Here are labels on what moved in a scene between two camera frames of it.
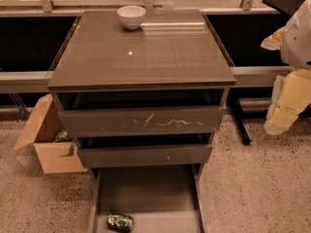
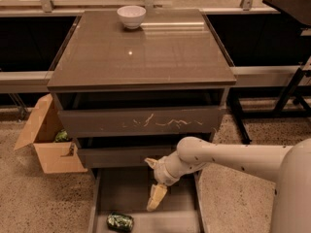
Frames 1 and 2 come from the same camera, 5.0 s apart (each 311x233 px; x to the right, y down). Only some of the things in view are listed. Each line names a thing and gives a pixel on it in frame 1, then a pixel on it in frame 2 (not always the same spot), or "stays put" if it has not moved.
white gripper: (297, 38) to (160, 172)
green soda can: (120, 220) stays put
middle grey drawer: (146, 149) stays put
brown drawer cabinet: (147, 103) stays put
